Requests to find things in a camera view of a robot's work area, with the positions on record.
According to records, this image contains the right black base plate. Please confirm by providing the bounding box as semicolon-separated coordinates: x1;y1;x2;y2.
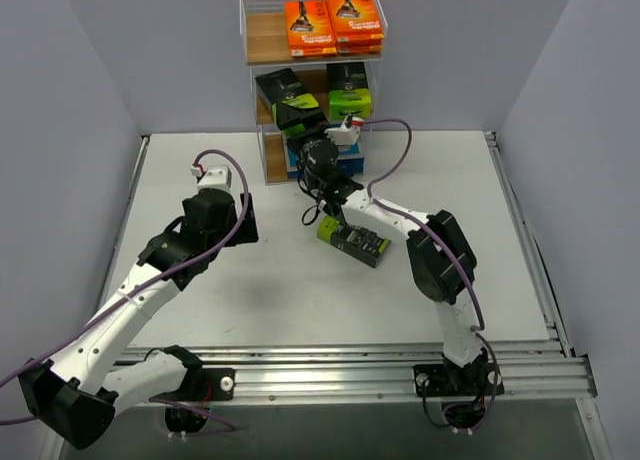
413;362;494;398

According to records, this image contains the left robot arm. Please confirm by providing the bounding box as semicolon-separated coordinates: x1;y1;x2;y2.
18;188;258;450

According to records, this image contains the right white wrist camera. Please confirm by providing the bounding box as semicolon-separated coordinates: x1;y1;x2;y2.
324;114;364;147

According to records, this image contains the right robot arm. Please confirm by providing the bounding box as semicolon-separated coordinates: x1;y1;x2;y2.
274;107;489;393

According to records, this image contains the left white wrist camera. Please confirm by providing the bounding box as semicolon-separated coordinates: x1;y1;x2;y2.
190;164;232;193

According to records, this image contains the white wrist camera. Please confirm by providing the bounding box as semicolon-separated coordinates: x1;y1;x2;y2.
190;164;232;193
324;114;364;147

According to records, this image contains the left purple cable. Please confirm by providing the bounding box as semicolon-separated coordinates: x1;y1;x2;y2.
0;149;254;436

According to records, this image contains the black green razor box front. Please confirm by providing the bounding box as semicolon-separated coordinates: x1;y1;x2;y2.
255;68;322;126

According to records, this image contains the black box with face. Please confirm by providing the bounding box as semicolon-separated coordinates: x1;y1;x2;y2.
316;216;391;268

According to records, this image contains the white wire wooden shelf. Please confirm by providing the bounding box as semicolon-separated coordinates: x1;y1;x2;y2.
239;0;388;184

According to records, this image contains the black green razor box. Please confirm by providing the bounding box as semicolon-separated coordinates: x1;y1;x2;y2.
326;62;373;123
255;68;322;126

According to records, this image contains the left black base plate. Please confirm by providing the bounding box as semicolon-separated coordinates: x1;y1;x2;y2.
197;367;236;403

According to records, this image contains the large orange Fusion5 razor box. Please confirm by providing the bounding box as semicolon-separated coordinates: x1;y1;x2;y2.
284;0;337;58

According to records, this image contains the narrow orange Fusion5 razor box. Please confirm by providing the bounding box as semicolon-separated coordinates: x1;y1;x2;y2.
327;0;384;43

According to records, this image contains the orange razor box on shelf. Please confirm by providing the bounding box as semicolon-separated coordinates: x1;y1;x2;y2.
336;39;384;55

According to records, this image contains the grey blue razor box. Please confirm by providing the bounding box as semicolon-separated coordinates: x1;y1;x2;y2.
337;156;365;176

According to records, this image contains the blue Harry's box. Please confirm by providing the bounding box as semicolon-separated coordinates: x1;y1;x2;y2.
282;134;299;180
341;133;364;158

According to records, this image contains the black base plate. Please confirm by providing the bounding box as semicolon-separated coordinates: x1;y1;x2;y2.
413;362;494;398
197;367;236;403

